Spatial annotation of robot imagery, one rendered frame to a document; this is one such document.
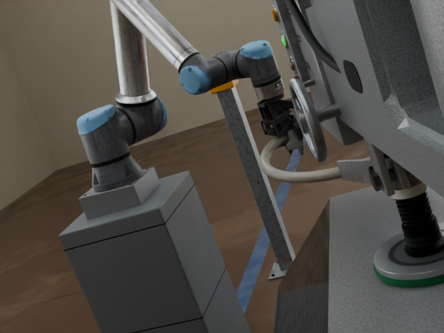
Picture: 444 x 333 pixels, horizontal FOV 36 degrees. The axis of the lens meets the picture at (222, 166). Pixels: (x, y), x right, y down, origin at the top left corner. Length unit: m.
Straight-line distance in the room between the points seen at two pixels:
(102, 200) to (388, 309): 1.38
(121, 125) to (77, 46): 6.57
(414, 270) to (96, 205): 1.39
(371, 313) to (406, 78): 0.58
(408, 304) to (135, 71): 1.48
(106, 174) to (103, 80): 6.54
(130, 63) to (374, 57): 1.70
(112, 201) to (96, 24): 6.53
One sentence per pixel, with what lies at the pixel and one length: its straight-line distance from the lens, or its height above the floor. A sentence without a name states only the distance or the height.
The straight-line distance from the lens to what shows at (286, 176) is 1.82.
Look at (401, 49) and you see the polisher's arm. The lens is 0.81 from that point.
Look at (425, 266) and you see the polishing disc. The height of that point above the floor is 0.83.
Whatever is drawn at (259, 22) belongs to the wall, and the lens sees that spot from 8.25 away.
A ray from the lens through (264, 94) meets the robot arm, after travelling 2.05.
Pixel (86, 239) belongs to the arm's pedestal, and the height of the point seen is 0.81.
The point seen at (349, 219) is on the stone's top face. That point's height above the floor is 0.80.
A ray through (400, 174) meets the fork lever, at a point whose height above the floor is 1.07.
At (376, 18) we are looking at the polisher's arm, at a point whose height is 1.34.
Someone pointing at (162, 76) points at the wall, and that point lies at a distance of 8.64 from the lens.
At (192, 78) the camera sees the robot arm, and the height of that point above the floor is 1.23.
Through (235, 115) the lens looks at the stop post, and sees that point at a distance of 3.30.
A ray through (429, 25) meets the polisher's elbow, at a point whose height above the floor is 1.34.
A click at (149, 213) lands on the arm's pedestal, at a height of 0.84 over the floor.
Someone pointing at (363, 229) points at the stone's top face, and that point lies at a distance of 1.63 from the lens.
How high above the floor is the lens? 1.42
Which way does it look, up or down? 13 degrees down
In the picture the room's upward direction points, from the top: 20 degrees counter-clockwise
